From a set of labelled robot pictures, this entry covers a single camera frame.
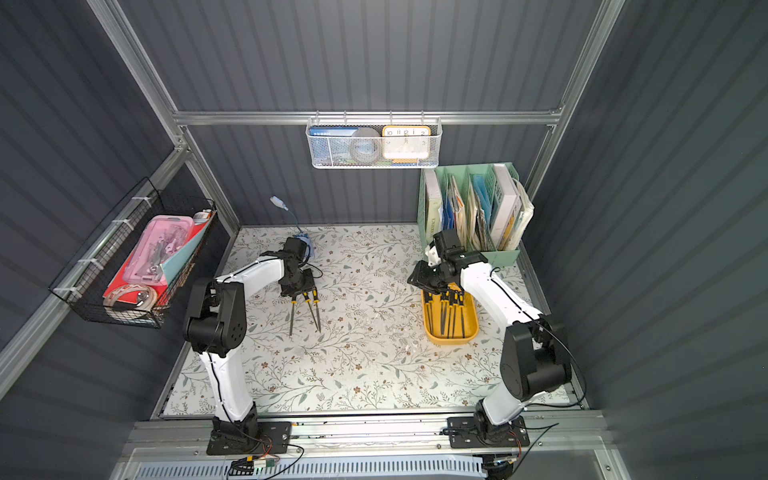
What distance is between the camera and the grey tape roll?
88 cm

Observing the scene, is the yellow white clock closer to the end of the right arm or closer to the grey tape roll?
the grey tape roll

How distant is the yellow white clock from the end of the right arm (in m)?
0.32

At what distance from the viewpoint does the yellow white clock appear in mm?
896

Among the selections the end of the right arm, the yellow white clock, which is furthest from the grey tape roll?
the end of the right arm

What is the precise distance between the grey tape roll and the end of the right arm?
13.9 inches

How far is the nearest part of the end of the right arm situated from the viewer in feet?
2.08

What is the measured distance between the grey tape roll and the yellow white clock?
0.03m
